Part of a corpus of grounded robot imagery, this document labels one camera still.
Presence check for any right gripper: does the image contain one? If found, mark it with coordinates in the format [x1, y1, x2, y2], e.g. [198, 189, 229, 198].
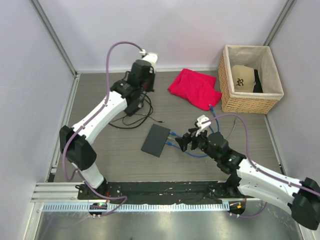
[175, 126, 220, 162]

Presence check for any black network switch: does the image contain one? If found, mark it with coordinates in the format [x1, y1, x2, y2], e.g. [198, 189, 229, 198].
[141, 124, 171, 158]

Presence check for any black power cable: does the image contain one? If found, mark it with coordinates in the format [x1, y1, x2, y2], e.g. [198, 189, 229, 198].
[108, 92, 165, 130]

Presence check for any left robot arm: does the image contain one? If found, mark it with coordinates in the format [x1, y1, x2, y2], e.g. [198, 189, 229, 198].
[59, 53, 158, 200]

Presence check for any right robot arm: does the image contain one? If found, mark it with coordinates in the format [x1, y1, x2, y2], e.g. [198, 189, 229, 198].
[175, 131, 320, 230]

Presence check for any black power adapter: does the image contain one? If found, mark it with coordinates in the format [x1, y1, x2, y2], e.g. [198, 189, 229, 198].
[124, 99, 144, 117]

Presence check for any red cloth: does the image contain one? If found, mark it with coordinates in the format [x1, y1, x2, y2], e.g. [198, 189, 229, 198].
[168, 68, 222, 111]

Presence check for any beige baseball cap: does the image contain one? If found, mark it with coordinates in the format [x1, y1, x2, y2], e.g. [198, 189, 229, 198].
[231, 65, 255, 93]

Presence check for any black item in basket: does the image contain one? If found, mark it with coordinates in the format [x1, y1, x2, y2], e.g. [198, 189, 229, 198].
[253, 69, 263, 93]

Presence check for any wicker basket with liner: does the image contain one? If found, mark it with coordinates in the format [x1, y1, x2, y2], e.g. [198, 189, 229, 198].
[218, 45, 284, 115]

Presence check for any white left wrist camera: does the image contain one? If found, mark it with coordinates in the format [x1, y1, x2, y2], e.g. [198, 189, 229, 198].
[139, 49, 159, 68]

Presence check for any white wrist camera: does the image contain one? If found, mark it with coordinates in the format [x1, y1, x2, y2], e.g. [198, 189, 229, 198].
[195, 114, 211, 137]
[139, 49, 159, 68]

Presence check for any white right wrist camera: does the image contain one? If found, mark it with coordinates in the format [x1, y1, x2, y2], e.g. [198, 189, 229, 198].
[195, 114, 211, 137]

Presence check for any white slotted cable duct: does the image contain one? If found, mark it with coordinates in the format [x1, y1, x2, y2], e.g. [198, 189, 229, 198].
[42, 201, 230, 213]

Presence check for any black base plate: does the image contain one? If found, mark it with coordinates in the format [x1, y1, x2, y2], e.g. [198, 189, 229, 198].
[77, 180, 256, 205]

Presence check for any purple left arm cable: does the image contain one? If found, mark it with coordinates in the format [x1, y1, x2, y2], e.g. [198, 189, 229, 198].
[62, 41, 128, 217]

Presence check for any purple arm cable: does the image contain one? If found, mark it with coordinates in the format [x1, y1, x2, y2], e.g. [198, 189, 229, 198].
[202, 113, 320, 218]
[62, 41, 128, 217]

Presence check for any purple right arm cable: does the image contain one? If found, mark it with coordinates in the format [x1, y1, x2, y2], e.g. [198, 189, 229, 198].
[202, 113, 320, 218]

